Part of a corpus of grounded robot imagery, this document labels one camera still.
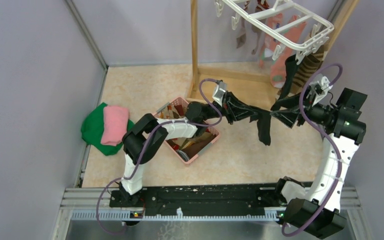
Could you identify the wooden rack stand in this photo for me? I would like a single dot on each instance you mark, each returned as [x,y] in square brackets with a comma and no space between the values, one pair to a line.
[252,88]

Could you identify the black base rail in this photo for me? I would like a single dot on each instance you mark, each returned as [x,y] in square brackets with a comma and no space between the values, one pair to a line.
[223,201]

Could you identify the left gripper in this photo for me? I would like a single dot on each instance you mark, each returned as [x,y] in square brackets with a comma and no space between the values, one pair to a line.
[231,106]

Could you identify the pink plastic basket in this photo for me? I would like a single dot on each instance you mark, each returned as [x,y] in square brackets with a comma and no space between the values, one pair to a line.
[208,139]

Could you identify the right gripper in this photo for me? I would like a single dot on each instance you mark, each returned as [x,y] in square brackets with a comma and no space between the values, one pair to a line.
[288,117]

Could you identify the maroon striped sock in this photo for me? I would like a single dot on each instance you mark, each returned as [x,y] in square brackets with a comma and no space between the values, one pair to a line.
[241,38]

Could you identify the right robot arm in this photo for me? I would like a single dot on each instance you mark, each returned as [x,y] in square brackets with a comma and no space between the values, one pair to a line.
[318,209]

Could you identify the black sock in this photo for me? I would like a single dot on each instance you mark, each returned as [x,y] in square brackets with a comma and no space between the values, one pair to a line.
[291,67]
[264,126]

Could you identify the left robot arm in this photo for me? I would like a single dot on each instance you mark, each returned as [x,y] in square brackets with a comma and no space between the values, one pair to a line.
[142,142]

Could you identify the striped socks in basket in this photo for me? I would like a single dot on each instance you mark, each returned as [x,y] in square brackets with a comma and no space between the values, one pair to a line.
[192,139]

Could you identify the pink folded cloth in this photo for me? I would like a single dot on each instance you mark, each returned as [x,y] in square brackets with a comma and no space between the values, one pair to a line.
[115,124]

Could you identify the green cloth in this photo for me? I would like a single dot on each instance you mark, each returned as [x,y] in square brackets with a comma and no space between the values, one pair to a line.
[92,130]

